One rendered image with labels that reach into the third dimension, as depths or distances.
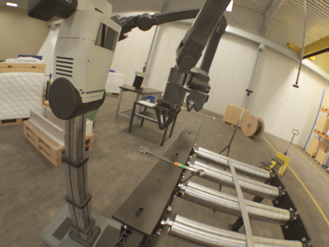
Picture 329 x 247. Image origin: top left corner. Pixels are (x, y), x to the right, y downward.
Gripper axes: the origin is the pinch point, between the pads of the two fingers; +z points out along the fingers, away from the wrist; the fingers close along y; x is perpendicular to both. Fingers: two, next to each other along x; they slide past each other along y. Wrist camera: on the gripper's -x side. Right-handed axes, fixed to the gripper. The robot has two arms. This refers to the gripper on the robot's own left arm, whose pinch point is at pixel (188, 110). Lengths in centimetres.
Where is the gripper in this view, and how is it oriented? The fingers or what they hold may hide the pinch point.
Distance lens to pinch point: 106.2
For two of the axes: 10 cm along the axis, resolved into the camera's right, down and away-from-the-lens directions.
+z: -2.6, 9.2, 3.0
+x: -9.1, -3.3, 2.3
